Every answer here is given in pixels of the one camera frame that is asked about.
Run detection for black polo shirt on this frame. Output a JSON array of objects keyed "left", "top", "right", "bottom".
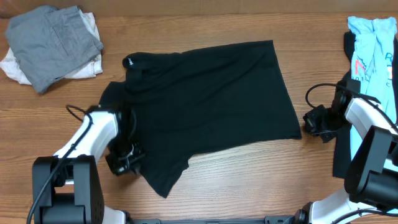
[{"left": 99, "top": 40, "right": 302, "bottom": 197}]

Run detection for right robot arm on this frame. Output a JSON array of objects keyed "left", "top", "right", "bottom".
[{"left": 290, "top": 79, "right": 397, "bottom": 224}]

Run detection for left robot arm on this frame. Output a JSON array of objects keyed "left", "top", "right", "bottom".
[{"left": 26, "top": 104, "right": 145, "bottom": 223}]

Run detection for black garment under pile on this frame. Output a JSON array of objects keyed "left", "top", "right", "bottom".
[{"left": 333, "top": 31, "right": 397, "bottom": 179}]

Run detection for light blue t-shirt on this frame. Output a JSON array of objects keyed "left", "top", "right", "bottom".
[{"left": 345, "top": 16, "right": 397, "bottom": 159}]

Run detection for grey folded trousers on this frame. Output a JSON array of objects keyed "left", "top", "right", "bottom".
[{"left": 5, "top": 5, "right": 104, "bottom": 94}]

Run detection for white folded garment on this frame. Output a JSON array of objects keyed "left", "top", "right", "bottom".
[{"left": 1, "top": 12, "right": 103, "bottom": 85}]

